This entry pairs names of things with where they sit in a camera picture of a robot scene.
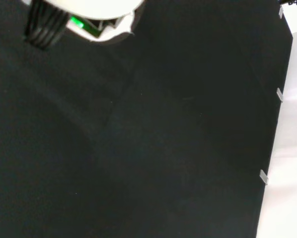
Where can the grey cloth clip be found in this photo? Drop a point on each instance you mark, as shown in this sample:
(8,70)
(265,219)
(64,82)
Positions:
(263,176)
(281,12)
(279,94)

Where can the black cloth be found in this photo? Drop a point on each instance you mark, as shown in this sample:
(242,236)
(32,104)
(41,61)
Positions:
(138,148)

